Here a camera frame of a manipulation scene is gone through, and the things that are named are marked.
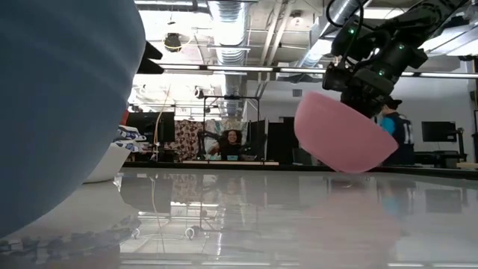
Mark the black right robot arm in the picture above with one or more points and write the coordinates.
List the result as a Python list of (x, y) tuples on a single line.
[(403, 56)]

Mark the red bowl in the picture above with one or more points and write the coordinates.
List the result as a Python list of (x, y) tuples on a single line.
[(124, 117)]

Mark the red patterned fabric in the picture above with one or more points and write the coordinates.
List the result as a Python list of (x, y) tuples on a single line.
[(188, 138)]

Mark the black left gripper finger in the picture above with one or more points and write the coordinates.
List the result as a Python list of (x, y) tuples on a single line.
[(151, 67), (153, 54)]

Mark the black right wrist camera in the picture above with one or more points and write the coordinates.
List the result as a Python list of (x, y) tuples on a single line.
[(338, 76)]

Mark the black background robot arm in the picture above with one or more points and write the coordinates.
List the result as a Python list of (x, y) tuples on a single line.
[(205, 140)]

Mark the wooden background table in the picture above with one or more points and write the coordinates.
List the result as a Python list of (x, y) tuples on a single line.
[(229, 163)]

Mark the black metal station frame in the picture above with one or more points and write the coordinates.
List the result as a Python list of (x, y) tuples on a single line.
[(231, 98)]

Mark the low black desk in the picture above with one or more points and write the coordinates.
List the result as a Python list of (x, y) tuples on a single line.
[(437, 157)]

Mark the silver ribbed ventilation duct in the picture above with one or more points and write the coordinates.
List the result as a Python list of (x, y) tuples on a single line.
[(229, 30)]

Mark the black aluminium table frame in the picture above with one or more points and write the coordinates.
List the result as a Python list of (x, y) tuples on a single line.
[(429, 172)]

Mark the round black ceiling lamp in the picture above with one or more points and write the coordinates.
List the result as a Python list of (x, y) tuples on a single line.
[(173, 42)]

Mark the pink bowl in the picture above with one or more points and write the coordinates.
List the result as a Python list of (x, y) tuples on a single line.
[(340, 142)]

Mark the silver smooth ventilation duct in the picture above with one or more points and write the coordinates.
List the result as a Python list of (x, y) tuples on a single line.
[(317, 45)]

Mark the long ceiling light strip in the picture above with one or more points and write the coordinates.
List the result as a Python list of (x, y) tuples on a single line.
[(242, 68)]

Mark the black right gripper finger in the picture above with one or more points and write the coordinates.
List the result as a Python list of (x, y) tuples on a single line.
[(364, 104)]

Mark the wide black monitor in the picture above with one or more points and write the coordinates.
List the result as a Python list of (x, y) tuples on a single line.
[(149, 127)]

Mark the black divider panel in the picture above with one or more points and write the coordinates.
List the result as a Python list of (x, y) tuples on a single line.
[(280, 138), (257, 136)]

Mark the person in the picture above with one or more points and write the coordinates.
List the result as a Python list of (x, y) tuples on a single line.
[(399, 134), (228, 143)]

